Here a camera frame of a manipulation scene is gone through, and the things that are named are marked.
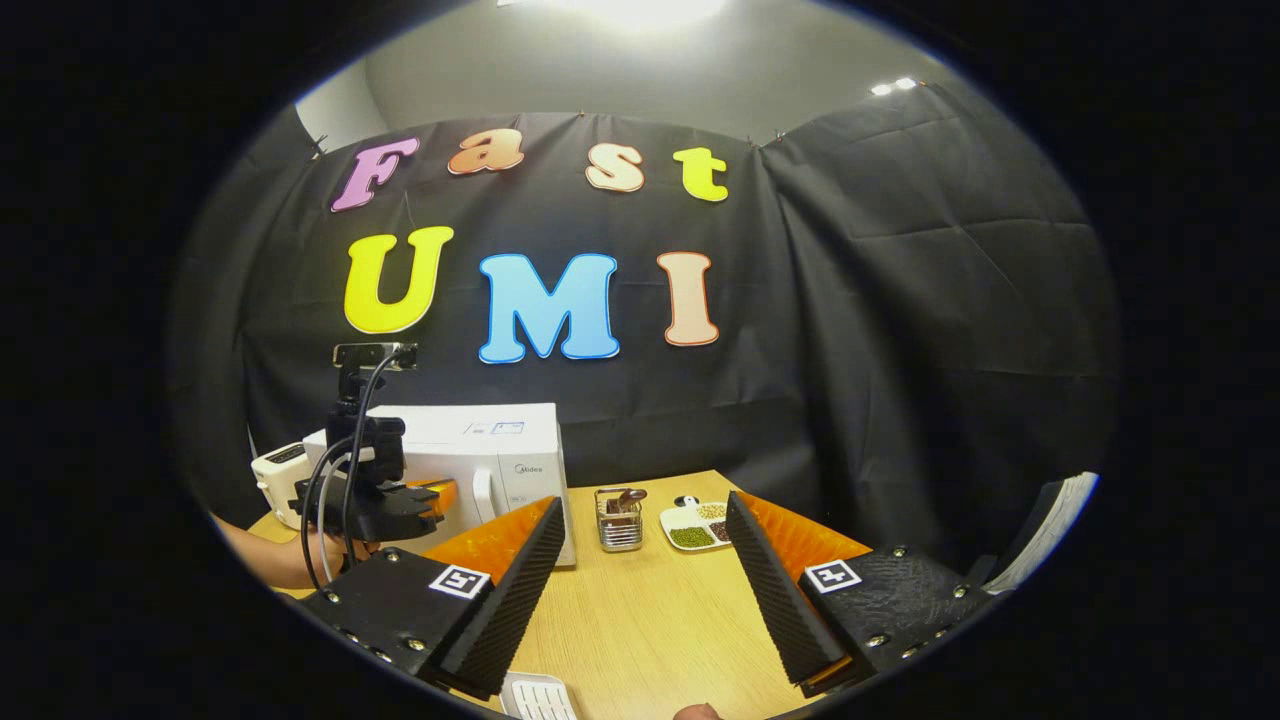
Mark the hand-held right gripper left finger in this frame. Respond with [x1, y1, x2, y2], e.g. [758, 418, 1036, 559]
[290, 494, 567, 701]

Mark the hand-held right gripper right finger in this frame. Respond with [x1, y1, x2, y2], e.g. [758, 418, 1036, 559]
[724, 490, 1001, 699]

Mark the white microwave oven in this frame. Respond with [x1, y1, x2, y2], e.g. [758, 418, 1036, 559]
[303, 403, 578, 569]

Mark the white divided dish with beans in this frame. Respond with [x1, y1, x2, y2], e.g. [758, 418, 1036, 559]
[658, 495, 736, 553]

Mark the white toaster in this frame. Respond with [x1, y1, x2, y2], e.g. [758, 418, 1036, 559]
[250, 442, 311, 531]

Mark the black backdrop cloth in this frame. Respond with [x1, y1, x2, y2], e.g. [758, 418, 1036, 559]
[165, 80, 1121, 561]

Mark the large ceiling light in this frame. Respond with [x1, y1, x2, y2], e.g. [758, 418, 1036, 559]
[560, 0, 726, 31]

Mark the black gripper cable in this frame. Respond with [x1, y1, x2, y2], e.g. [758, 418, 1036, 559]
[300, 350, 396, 591]

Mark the metal wire basket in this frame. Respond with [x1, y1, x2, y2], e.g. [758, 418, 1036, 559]
[595, 488, 644, 553]

